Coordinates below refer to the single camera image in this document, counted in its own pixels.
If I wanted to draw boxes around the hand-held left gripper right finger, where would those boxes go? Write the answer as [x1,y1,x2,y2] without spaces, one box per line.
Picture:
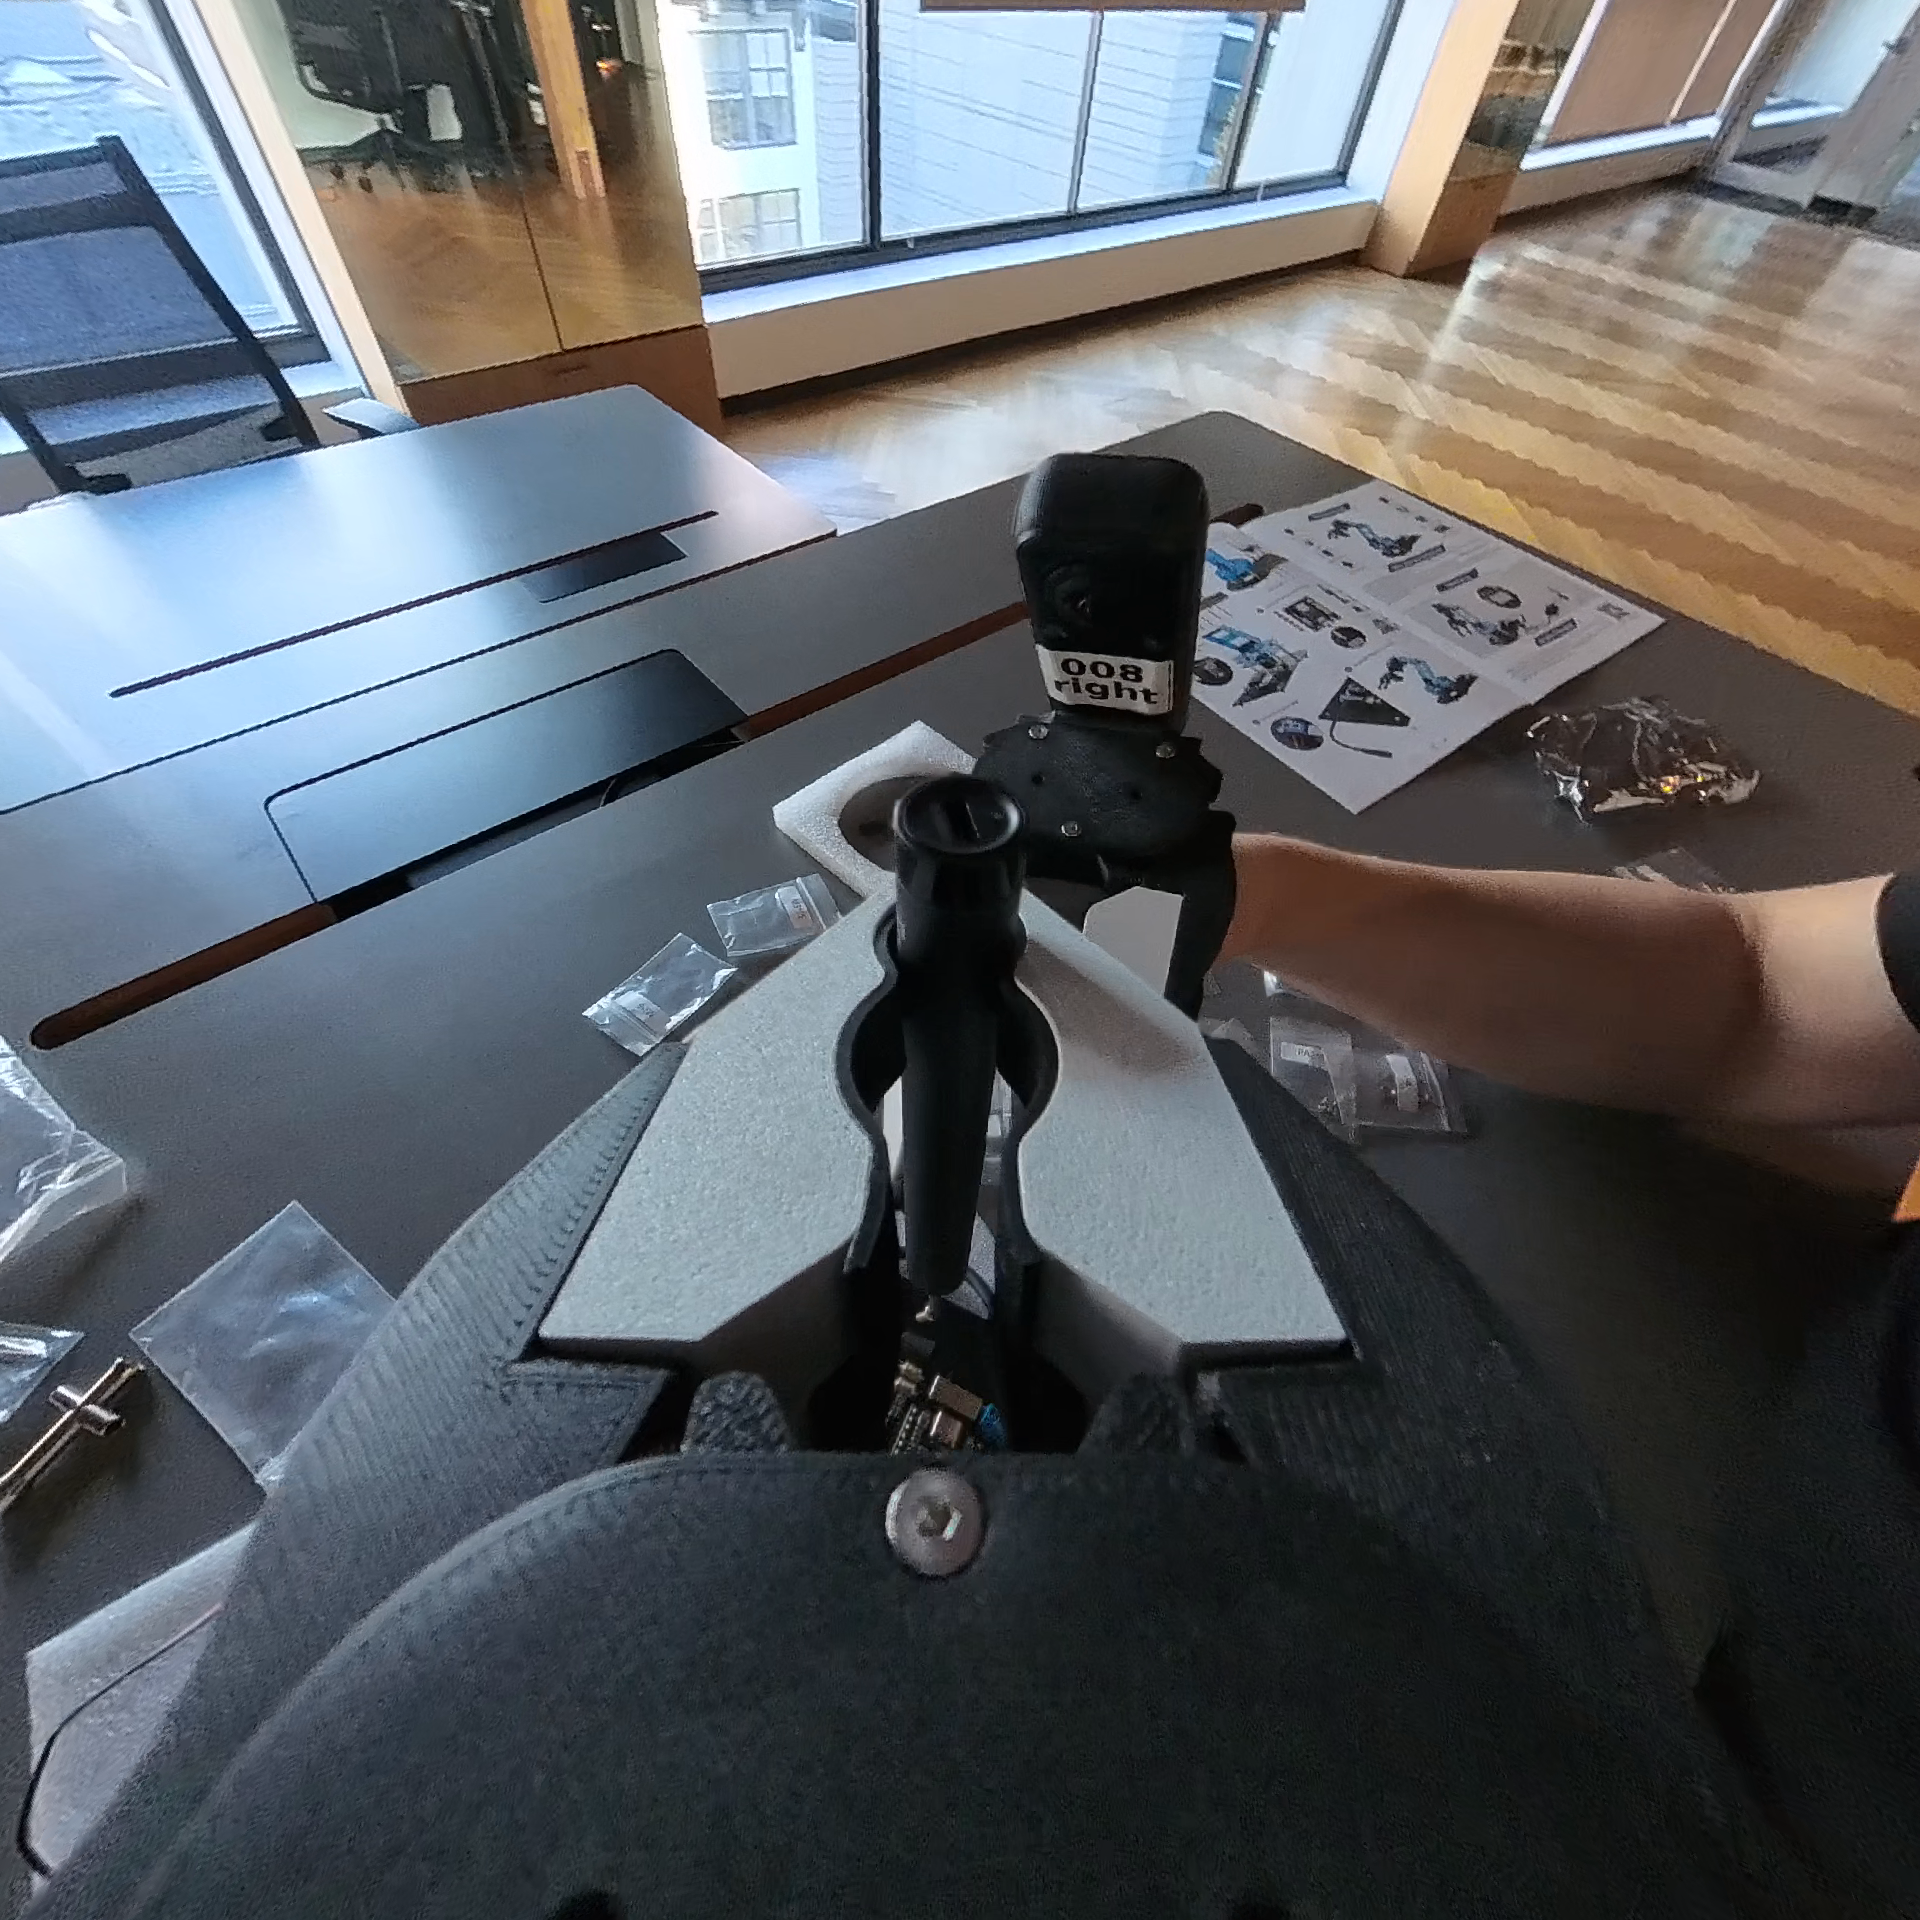
[1001,885,1352,1373]

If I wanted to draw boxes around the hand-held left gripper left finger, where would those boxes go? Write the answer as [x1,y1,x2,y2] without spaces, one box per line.
[535,888,910,1353]

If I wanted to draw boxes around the black screwdriver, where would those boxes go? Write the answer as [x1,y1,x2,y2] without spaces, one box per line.
[890,779,1029,1329]

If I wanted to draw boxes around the black circuit board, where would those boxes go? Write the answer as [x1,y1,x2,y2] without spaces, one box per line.
[877,1329,1007,1453]

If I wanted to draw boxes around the person's right forearm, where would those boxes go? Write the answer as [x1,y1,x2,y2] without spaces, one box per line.
[1218,832,1920,1198]

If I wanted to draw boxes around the grey desk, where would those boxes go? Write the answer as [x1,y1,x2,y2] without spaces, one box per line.
[0,411,1920,1920]

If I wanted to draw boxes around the white desk with wood edge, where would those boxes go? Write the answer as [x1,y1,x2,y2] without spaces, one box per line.
[0,385,836,818]

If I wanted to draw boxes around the small clear parts bag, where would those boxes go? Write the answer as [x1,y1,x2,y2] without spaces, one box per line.
[580,932,740,1057]
[703,874,845,964]

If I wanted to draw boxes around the cluster of labelled screw bags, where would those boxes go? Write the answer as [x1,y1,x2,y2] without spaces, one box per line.
[1199,848,1736,1146]

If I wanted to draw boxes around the white foam packing insert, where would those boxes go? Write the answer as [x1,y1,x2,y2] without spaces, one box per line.
[773,721,980,902]

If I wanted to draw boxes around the printed instruction manual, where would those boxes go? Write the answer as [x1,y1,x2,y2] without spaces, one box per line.
[1190,483,1663,816]

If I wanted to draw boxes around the flat clear plastic bag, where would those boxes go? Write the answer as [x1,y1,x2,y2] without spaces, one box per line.
[130,1200,396,1478]

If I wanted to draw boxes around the crumpled silver foil bag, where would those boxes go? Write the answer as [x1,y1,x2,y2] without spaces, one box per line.
[1527,696,1759,821]

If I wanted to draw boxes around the crumpled clear plastic bag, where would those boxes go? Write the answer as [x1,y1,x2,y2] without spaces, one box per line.
[0,1036,146,1273]

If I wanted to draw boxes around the metal cross wrench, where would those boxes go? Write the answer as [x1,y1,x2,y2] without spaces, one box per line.
[0,1357,149,1514]

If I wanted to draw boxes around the white foam sheet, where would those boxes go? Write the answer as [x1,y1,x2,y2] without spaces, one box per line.
[26,1522,264,1876]

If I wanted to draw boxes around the wooden pillar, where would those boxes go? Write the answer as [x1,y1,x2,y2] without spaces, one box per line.
[517,0,613,204]

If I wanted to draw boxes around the black office chair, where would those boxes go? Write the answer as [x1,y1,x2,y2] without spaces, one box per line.
[276,0,453,190]

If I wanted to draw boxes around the grey mesh office chair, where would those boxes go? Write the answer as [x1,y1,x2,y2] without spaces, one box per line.
[0,134,423,496]

